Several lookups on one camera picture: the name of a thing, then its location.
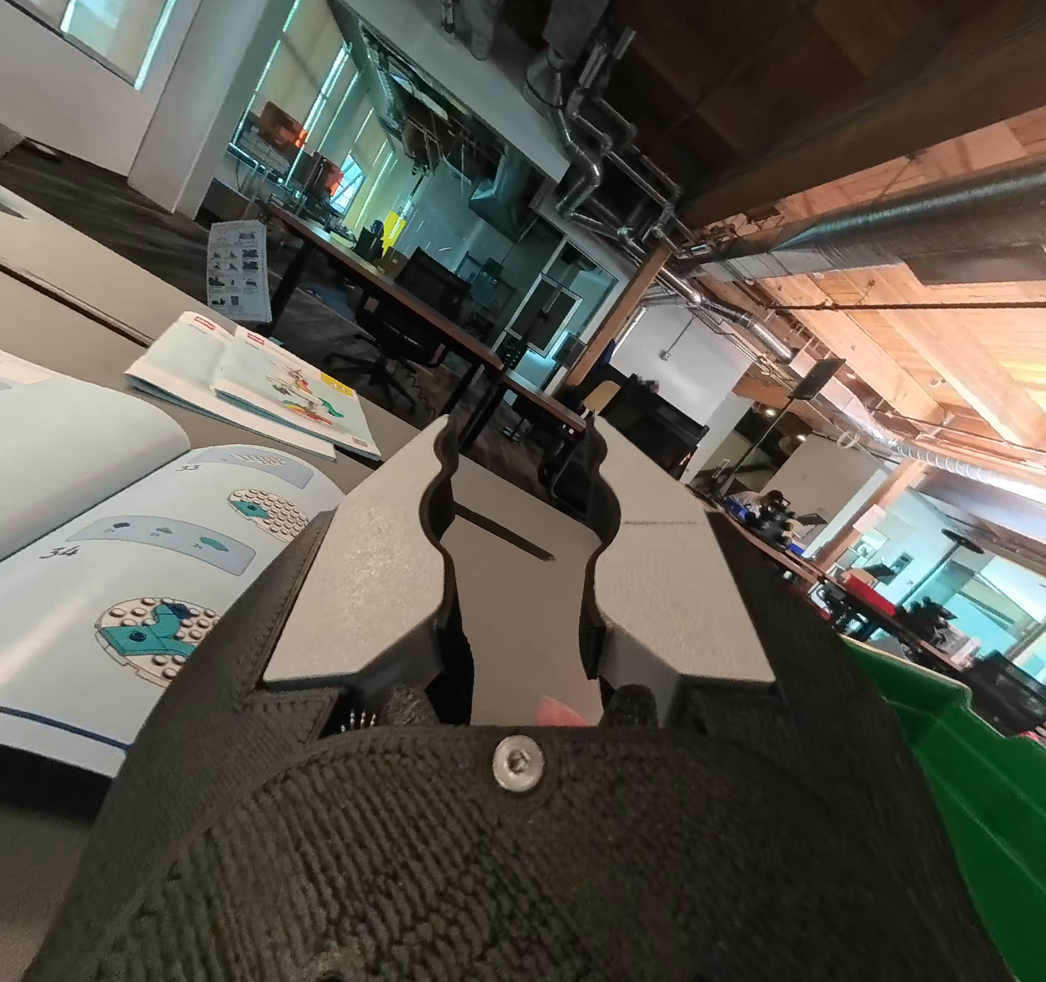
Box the closed lego instruction booklet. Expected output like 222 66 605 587
124 310 246 419
208 326 385 462

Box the black office chair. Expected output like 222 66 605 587
327 246 475 411

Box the dark cabinet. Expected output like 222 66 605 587
605 377 708 476

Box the long wooden table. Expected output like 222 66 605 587
261 201 591 501

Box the red box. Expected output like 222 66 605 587
842 572 900 615

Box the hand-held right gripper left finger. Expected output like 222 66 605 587
261 415 477 728

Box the green plastic bin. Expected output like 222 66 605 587
842 639 1046 942

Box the long spiral ventilation duct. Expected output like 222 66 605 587
695 156 1046 264

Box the wooden support post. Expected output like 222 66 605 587
584 246 675 395

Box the silver ventilation duct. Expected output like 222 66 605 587
441 0 688 223

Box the standing printed sheet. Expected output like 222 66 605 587
204 220 273 325

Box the silver ceiling pipe run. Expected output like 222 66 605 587
654 263 1046 501

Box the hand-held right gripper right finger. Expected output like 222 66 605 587
579 416 777 725

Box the open lego instruction booklet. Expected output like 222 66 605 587
0 348 348 779

